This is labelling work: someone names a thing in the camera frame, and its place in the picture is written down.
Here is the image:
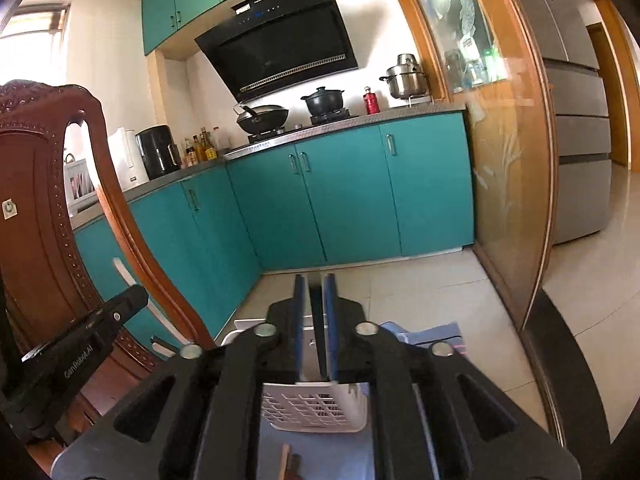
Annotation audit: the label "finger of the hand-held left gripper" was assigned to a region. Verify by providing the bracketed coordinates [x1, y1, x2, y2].
[90, 285, 150, 336]

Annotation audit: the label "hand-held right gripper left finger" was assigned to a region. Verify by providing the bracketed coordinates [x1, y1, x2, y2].
[52, 274, 308, 480]

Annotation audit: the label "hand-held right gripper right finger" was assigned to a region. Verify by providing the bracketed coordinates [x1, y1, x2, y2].
[322, 272, 583, 480]

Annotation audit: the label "single black chopstick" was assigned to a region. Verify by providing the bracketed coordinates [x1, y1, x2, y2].
[309, 285, 326, 382]

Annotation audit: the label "white plastic utensil basket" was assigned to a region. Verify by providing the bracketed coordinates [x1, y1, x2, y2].
[220, 317, 371, 433]

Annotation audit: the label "carved brown wooden chair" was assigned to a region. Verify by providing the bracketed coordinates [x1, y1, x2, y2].
[0, 80, 216, 461]

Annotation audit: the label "blue plaid cloth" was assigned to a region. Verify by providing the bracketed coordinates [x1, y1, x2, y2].
[255, 322, 463, 480]

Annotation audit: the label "white dish rack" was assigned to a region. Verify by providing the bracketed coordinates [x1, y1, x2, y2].
[62, 157, 97, 211]

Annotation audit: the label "white electric kettle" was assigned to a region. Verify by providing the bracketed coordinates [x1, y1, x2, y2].
[107, 127, 150, 192]

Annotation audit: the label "teal lower kitchen cabinets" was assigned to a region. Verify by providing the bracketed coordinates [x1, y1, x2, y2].
[72, 110, 476, 351]

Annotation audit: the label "black air fryer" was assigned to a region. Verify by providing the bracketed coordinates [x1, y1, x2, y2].
[135, 125, 182, 181]

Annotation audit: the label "row of condiment bottles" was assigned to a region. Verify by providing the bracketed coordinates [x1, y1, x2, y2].
[181, 126, 223, 168]

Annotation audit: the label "black gas stove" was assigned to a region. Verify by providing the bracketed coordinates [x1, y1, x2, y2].
[247, 109, 361, 143]

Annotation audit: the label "black wok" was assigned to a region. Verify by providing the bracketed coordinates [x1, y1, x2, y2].
[234, 103, 291, 136]

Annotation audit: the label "wood-framed glass sliding door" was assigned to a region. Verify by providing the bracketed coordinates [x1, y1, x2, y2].
[392, 0, 558, 331]

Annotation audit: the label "black lidded cooking pot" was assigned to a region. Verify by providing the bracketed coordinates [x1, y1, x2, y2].
[300, 86, 347, 116]

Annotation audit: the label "stainless steel stock pot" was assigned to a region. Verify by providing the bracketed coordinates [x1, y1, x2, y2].
[379, 53, 431, 100]

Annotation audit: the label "kitchen window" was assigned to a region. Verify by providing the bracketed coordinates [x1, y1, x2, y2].
[0, 2, 71, 86]

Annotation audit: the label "black range hood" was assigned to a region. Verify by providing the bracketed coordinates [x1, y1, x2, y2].
[194, 0, 360, 103]

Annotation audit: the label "silver refrigerator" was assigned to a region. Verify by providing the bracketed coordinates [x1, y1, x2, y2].
[500, 0, 613, 246]

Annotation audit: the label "brown wooden door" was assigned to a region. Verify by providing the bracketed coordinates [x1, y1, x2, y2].
[585, 0, 640, 173]

